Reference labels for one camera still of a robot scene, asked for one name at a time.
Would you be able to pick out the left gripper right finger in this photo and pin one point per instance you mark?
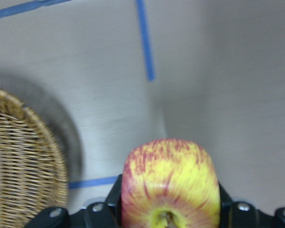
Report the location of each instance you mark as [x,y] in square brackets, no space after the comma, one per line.
[236,213]

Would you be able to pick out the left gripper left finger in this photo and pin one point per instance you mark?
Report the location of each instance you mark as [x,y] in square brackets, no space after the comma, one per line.
[107,213]

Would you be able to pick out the yellow red apple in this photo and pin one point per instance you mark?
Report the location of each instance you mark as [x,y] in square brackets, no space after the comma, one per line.
[169,183]

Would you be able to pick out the woven wicker basket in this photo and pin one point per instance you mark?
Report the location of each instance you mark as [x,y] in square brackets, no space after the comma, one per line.
[33,170]

